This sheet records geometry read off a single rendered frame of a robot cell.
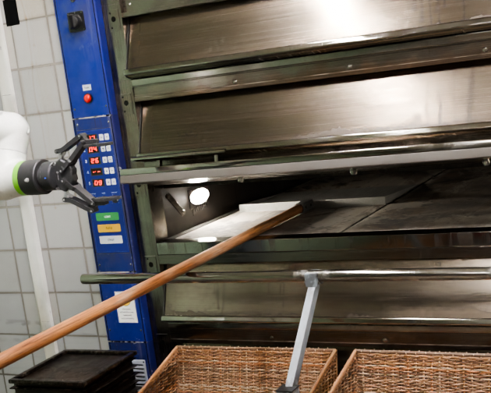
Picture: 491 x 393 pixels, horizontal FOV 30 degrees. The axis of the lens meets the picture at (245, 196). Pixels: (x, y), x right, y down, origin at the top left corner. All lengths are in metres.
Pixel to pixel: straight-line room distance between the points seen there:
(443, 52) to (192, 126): 0.79
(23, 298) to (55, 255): 0.23
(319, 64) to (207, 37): 0.36
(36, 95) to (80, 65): 0.24
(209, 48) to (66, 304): 1.05
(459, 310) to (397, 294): 0.18
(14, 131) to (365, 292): 1.07
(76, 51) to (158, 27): 0.29
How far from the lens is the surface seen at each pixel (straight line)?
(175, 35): 2.83
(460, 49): 2.49
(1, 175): 2.48
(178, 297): 2.96
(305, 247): 2.71
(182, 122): 2.84
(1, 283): 3.41
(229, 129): 2.75
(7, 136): 2.51
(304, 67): 2.63
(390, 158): 2.41
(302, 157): 2.50
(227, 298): 2.87
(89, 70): 2.97
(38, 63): 3.13
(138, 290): 2.26
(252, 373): 2.86
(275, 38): 2.65
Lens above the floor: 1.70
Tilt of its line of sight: 8 degrees down
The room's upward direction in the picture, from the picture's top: 8 degrees counter-clockwise
